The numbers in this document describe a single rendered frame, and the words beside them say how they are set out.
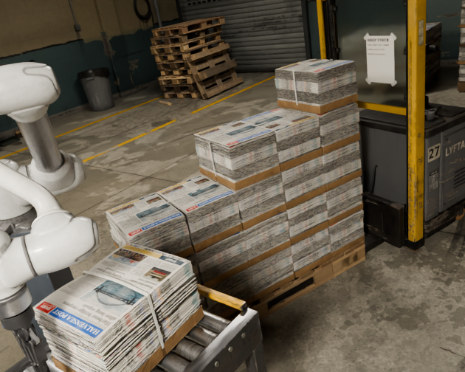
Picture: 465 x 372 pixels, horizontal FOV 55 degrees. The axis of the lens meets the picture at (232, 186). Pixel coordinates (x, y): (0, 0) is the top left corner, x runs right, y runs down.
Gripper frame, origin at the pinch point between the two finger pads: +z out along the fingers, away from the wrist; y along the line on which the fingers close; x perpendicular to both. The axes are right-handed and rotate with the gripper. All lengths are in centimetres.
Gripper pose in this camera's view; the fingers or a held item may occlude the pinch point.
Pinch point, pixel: (41, 370)
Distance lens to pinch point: 134.9
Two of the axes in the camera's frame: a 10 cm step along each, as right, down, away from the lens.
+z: 1.6, 9.0, 4.0
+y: -7.8, -1.3, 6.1
